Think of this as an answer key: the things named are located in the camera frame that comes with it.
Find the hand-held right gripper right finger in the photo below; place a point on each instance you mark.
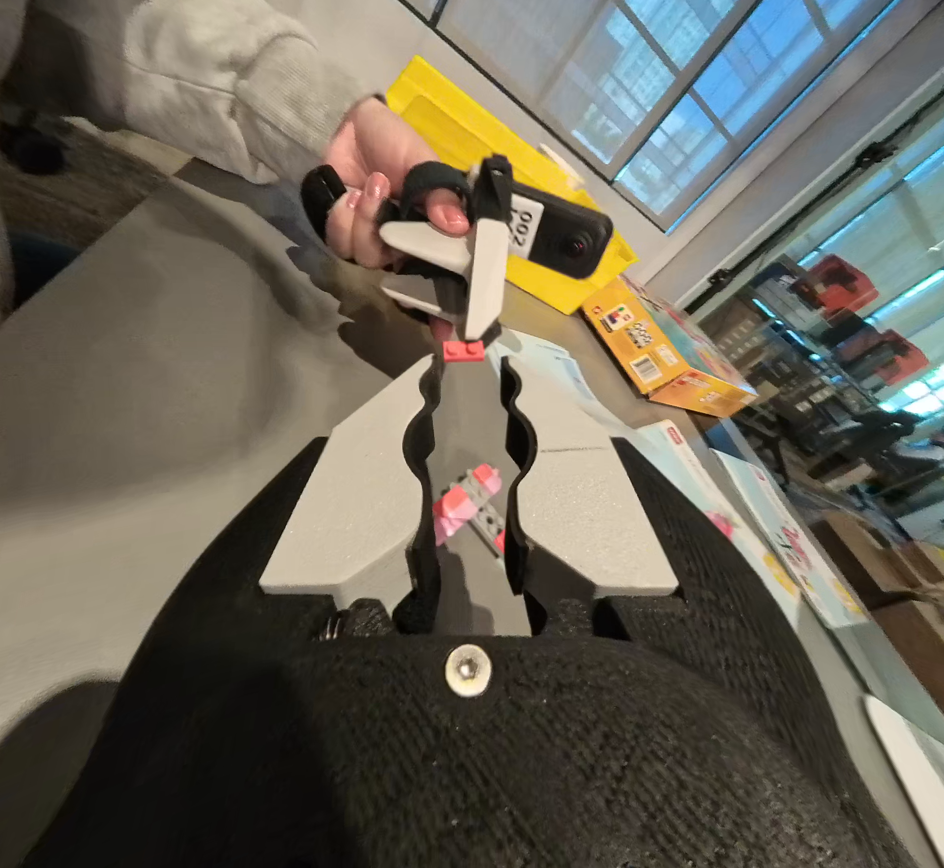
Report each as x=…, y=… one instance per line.
x=597, y=514

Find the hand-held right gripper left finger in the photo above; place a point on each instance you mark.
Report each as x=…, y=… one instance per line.
x=339, y=514

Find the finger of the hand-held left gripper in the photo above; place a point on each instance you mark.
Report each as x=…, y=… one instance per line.
x=453, y=300
x=487, y=278

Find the pink grey brick assembly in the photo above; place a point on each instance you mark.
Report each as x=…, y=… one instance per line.
x=461, y=503

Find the light blue instruction booklet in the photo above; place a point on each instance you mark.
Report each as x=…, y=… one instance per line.
x=568, y=381

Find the yellow plastic bin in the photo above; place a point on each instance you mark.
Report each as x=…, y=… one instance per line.
x=457, y=130

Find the person's left forearm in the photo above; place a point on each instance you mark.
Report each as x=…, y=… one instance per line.
x=221, y=71

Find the person's left hand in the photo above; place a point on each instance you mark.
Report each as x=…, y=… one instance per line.
x=369, y=145

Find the instruction booklet with pink bird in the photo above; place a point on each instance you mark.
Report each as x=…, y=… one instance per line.
x=686, y=477

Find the orange brick set box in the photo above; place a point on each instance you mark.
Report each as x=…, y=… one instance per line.
x=664, y=359

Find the instruction booklet with flamingo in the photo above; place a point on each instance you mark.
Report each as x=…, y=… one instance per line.
x=782, y=506

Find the red 3D printer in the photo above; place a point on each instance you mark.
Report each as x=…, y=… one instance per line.
x=889, y=359
x=837, y=285

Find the cardboard box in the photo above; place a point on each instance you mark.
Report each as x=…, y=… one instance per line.
x=885, y=573

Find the black stand pole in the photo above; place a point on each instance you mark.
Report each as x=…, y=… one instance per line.
x=874, y=154

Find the window with grey frame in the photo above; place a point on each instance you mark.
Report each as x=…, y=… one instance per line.
x=664, y=34

